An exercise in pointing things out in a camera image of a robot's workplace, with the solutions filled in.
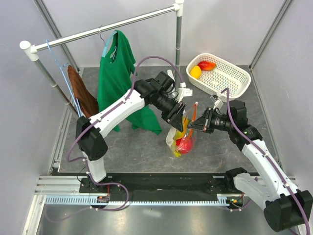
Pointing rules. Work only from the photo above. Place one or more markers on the light blue hanger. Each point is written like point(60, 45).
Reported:
point(63, 73)

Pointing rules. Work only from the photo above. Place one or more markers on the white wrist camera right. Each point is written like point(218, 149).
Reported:
point(216, 99)

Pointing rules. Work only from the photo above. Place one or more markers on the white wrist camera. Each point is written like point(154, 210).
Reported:
point(216, 99)
point(183, 91)

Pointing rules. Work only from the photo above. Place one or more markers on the aluminium frame rail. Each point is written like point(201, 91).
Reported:
point(62, 184)

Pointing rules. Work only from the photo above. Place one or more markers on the white clothes rack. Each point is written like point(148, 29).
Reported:
point(32, 50)

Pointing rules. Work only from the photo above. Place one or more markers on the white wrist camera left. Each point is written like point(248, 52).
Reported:
point(183, 91)

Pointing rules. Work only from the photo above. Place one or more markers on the white plastic basket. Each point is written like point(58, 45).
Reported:
point(224, 75)

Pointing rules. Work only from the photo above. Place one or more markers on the brown towel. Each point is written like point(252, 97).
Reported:
point(87, 103)

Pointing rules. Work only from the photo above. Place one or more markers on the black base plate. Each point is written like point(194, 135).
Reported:
point(174, 187)

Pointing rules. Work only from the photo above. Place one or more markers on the slotted cable duct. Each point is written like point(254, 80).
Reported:
point(101, 201)

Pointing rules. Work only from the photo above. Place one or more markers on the yellow lemon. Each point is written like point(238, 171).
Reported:
point(195, 72)

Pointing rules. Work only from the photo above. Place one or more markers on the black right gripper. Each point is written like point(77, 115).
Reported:
point(204, 123)

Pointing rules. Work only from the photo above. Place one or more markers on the red apple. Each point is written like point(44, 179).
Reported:
point(184, 146)

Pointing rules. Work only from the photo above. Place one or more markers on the yellow green mango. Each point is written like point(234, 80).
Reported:
point(178, 134)

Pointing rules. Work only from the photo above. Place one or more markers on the green shirt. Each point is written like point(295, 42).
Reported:
point(116, 67)

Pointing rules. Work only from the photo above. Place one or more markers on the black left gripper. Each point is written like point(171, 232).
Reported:
point(174, 117)

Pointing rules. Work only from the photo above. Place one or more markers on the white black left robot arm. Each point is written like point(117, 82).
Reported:
point(91, 132)

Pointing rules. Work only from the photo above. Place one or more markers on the clear zip top bag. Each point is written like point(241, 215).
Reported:
point(190, 114)

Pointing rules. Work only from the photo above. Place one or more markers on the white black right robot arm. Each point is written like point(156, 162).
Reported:
point(283, 204)

